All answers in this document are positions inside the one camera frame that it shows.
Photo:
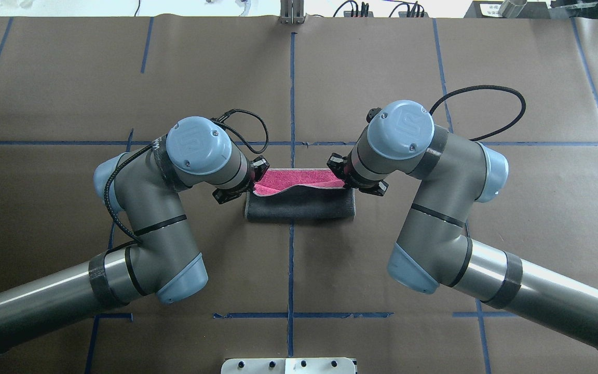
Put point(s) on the metal cup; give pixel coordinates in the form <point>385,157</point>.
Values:
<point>511,9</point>

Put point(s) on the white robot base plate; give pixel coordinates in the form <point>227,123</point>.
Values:
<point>291,365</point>

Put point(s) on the pink and grey towel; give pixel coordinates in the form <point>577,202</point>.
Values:
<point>304,194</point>

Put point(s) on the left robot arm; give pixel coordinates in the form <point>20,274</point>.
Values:
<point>162,257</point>

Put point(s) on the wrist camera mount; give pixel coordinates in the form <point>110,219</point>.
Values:
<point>252,173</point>
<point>343,169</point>

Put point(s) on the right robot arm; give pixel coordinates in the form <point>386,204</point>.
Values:
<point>431,249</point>

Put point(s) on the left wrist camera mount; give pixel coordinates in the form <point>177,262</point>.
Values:
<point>252,173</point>

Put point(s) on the aluminium frame post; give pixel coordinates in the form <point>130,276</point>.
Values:
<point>292,12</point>

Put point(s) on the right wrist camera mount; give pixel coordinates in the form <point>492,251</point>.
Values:
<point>343,169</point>

